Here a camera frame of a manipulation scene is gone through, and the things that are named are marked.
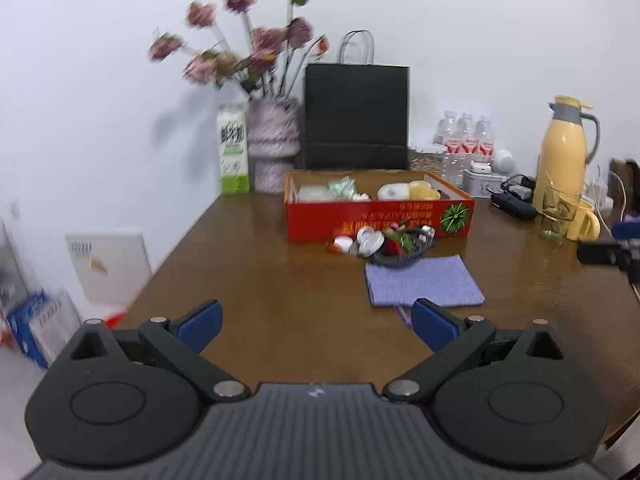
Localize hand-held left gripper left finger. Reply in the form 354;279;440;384
69;299;252;404

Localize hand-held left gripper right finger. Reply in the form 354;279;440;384
382;297;565;404

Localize purple drawstring pouch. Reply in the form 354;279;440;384
364;254;487;328

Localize black wire basket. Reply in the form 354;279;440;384
367;226;439;267

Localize red cardboard box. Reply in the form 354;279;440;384
283;169;476;245

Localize shiny green plastic packet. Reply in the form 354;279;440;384
327;176;357;201

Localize white plastic box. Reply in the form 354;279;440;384
297;185;335;203

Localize clear container of nuts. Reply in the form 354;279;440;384
410;144;448;173

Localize yellow cup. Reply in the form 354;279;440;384
565;197;601;242

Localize clear drinking glass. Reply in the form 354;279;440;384
539;182;581;246

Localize brown chair back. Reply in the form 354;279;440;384
609;156;640;223

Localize yellow thermos jug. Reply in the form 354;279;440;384
531;95;601;213

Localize dark blue case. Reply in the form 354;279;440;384
490;192;538;221

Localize black charger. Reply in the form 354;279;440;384
502;175;537;201

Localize white round lamp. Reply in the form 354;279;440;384
492;149;516;175

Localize grey tin box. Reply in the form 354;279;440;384
462;167;507;198

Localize clear water bottle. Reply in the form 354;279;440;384
472;116;497;163
456;112;478;176
434;110;460;183

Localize blue and white carton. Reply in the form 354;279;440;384
6;287;83;371

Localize white and green milk carton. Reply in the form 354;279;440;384
216;101;251;197

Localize patterned purple vase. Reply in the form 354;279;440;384
247;97;301;195

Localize black paper bag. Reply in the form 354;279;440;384
302;30;412;172

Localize pink artificial flowers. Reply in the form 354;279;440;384
147;0;331;101

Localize white cable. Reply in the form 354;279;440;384
592;162;632;223

